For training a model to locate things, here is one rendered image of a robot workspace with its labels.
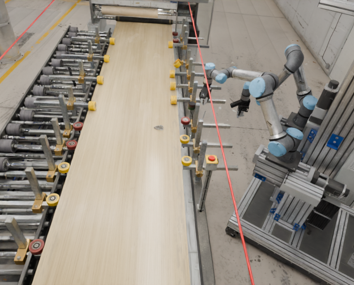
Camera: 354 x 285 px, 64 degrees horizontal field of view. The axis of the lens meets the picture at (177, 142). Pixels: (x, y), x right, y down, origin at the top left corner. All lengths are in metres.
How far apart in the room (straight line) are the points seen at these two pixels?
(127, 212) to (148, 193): 0.20
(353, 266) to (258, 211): 0.85
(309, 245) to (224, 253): 0.74
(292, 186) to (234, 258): 0.97
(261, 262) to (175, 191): 1.24
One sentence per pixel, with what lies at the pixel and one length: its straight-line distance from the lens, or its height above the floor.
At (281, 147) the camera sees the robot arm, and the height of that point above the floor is 1.25.
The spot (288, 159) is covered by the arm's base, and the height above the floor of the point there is 1.07.
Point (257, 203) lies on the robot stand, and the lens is 2.95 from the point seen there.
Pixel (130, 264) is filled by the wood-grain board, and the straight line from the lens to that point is 1.71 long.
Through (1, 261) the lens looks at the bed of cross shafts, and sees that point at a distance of 2.11.
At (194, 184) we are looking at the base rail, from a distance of 2.29.
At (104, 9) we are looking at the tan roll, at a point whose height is 1.07.
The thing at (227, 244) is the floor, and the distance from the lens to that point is 2.87.
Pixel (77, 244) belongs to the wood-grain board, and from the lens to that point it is 1.80.
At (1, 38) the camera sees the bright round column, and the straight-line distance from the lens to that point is 5.64.
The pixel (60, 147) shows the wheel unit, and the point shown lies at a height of 0.87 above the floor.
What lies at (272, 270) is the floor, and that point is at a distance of 2.88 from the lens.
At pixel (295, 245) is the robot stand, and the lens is 2.81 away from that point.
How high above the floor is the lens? 2.45
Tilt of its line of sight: 42 degrees down
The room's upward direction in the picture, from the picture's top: 6 degrees clockwise
